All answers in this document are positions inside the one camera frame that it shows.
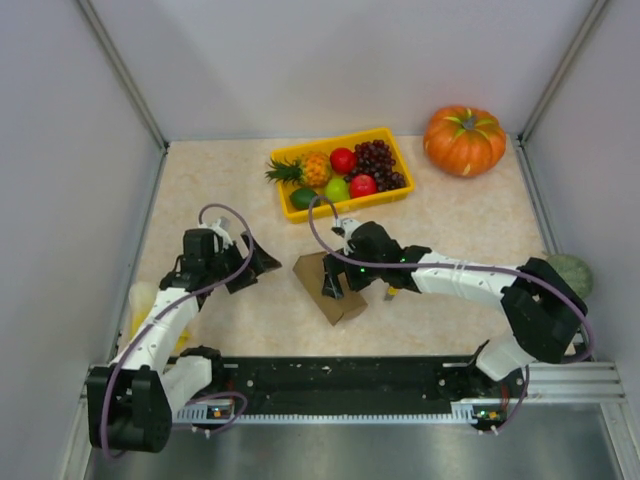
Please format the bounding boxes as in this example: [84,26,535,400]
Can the brown cardboard express box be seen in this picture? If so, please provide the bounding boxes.
[293,252,368,326]

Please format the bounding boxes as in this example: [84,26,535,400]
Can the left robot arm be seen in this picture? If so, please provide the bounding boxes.
[86,223,282,454]

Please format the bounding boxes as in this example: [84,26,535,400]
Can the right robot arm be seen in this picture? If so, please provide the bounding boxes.
[322,218,587,381]

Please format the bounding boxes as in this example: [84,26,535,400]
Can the yellow plastic tray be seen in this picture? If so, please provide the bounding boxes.
[266,127,415,223]

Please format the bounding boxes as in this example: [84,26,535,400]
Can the red apple front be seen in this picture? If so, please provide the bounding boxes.
[349,174,378,199]

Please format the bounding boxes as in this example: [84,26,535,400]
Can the red apple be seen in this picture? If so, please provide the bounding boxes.
[329,147,357,175]
[349,174,378,199]

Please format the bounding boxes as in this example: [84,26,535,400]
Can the green pear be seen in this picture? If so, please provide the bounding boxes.
[324,177,350,203]

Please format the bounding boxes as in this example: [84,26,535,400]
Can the dark green lime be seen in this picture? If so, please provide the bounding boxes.
[289,187,322,211]

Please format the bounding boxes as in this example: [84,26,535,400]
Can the yellow mesh bag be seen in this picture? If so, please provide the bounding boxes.
[128,282,194,351]

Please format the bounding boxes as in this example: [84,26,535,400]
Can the purple grape bunch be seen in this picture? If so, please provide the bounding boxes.
[344,139,407,193]

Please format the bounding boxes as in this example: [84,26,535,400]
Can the red apple back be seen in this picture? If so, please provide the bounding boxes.
[329,147,357,175]

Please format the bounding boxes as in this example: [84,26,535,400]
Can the toy pineapple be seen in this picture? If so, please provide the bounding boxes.
[265,151,333,188]

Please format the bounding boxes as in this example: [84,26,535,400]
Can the orange pumpkin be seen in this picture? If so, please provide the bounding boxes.
[423,105,507,178]

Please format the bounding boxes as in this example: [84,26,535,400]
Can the green melon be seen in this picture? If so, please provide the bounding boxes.
[544,254,595,301]

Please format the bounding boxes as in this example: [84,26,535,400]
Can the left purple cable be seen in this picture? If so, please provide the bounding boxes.
[102,203,254,460]

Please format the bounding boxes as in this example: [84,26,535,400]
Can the purple cable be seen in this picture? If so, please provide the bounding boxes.
[102,203,254,460]
[307,195,595,364]

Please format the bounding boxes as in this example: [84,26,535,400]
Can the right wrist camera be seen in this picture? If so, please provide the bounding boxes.
[331,218,362,255]

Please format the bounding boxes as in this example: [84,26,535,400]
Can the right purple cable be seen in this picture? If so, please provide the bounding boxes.
[307,195,595,364]

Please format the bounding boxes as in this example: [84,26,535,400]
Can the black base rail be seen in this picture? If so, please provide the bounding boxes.
[194,356,524,416]

